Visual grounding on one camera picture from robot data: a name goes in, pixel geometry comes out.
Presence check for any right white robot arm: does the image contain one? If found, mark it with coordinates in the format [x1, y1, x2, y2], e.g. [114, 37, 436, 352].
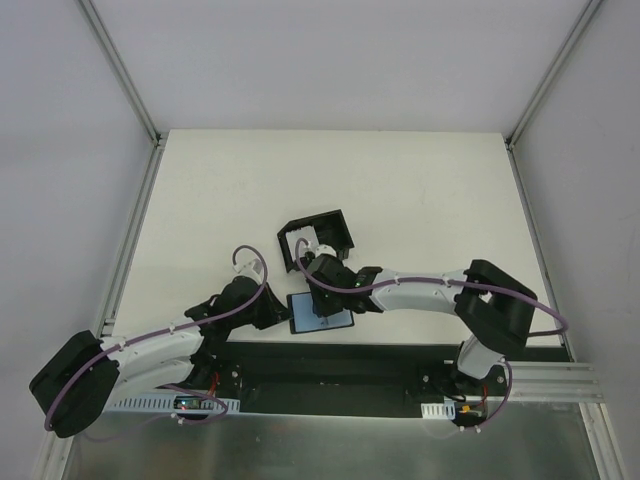
[301, 253, 538, 395]

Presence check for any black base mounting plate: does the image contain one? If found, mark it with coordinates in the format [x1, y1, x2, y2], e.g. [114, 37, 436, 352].
[97, 337, 574, 416]

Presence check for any electronics board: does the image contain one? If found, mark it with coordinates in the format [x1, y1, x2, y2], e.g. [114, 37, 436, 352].
[174, 395, 216, 411]
[456, 403, 488, 418]

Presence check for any left white cable duct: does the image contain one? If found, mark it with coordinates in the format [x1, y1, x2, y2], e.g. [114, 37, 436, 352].
[105, 392, 241, 415]

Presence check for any white credit card stack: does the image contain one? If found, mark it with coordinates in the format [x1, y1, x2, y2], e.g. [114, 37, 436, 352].
[285, 225, 317, 244]

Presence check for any left aluminium frame post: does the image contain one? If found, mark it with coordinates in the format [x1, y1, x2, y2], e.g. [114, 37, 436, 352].
[75, 0, 162, 145]

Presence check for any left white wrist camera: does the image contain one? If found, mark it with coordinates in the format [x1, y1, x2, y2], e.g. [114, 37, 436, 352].
[233, 259, 264, 277]

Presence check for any right aluminium side rail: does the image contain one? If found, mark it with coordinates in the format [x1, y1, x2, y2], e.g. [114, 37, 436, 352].
[505, 144, 574, 351]

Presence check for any left aluminium side rail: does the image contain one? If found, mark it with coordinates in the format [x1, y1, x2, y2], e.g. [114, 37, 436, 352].
[92, 136, 167, 338]

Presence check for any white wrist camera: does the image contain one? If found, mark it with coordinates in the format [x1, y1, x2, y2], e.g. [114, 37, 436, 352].
[233, 259, 264, 277]
[304, 242, 337, 258]

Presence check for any front aluminium extrusion rail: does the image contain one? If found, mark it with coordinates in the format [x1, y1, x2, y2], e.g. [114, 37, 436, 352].
[509, 362, 604, 404]

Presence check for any right electronics board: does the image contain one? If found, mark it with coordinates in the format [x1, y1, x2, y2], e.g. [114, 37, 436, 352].
[456, 403, 488, 418]

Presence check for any black card tray box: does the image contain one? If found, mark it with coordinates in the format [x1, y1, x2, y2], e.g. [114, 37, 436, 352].
[277, 209, 355, 273]

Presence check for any left electronics board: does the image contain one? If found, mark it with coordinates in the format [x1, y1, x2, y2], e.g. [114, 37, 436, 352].
[174, 395, 216, 411]

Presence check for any right aluminium frame post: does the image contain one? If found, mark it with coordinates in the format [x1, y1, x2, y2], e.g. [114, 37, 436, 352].
[504, 0, 606, 151]

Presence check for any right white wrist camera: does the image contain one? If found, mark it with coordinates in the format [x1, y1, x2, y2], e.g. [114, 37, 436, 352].
[304, 242, 337, 258]

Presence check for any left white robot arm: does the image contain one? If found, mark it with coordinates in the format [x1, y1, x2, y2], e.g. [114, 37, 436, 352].
[29, 275, 292, 438]

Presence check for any right white cable duct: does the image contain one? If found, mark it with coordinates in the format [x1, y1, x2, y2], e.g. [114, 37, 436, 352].
[420, 401, 456, 421]

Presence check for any aluminium side rail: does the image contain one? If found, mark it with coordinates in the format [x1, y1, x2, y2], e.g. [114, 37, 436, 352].
[505, 144, 574, 351]
[92, 136, 167, 338]

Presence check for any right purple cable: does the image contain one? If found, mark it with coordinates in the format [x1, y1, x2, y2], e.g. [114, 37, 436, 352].
[293, 237, 570, 337]

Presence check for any white cable duct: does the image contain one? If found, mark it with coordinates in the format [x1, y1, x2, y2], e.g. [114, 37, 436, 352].
[105, 392, 241, 415]
[420, 401, 456, 421]

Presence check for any black leather card holder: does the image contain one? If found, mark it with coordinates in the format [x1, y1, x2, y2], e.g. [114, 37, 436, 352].
[287, 292, 355, 335]

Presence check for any aluminium frame post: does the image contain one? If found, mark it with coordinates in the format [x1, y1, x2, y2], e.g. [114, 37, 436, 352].
[504, 0, 606, 151]
[75, 0, 162, 145]

